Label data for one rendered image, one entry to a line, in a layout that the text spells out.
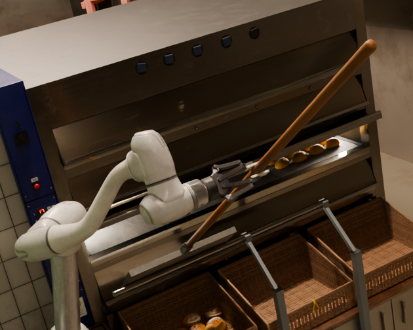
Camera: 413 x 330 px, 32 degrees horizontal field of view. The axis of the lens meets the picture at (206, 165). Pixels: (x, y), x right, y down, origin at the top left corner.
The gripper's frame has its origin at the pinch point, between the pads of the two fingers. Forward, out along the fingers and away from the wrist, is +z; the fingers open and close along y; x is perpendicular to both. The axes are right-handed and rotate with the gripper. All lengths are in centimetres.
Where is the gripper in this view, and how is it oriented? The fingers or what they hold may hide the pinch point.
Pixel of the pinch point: (256, 170)
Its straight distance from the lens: 234.0
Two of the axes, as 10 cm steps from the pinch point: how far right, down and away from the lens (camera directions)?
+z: 8.6, -3.3, 3.9
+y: 4.3, 8.7, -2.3
